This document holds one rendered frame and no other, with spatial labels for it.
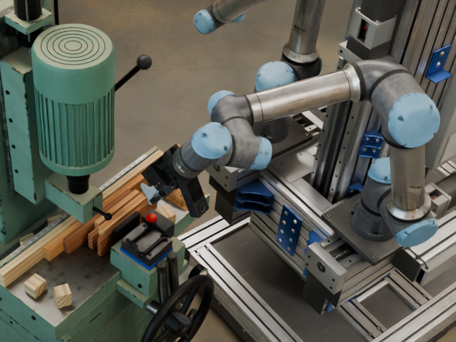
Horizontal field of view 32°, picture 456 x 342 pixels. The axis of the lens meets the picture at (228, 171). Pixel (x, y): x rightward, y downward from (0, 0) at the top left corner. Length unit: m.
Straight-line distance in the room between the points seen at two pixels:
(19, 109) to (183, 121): 2.04
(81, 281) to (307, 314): 1.10
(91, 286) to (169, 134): 1.85
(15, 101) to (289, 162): 1.08
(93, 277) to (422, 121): 0.89
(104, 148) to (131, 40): 2.54
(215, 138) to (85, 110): 0.29
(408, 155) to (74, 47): 0.82
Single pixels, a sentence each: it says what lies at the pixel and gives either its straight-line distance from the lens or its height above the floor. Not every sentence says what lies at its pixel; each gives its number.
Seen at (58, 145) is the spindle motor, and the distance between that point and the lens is 1.85.
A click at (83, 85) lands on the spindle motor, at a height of 1.47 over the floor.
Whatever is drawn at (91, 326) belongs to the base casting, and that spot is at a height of 0.77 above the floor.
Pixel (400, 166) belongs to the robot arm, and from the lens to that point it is 2.01.
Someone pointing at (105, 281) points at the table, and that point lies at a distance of 2.07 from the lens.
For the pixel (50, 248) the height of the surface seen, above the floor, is 0.94.
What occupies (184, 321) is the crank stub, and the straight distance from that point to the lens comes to 1.97.
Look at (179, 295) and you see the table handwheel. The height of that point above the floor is 0.95.
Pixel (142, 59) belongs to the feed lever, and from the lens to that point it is 1.83.
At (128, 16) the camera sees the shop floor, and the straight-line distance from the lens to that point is 4.58.
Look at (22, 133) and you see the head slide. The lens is 1.97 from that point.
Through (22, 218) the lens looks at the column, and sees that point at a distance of 2.28.
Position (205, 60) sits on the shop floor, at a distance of 4.29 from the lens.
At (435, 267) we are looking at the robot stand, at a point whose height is 0.73.
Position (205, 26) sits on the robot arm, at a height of 1.12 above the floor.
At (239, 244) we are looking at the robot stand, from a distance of 3.09.
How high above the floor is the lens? 2.54
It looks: 44 degrees down
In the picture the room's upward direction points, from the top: 8 degrees clockwise
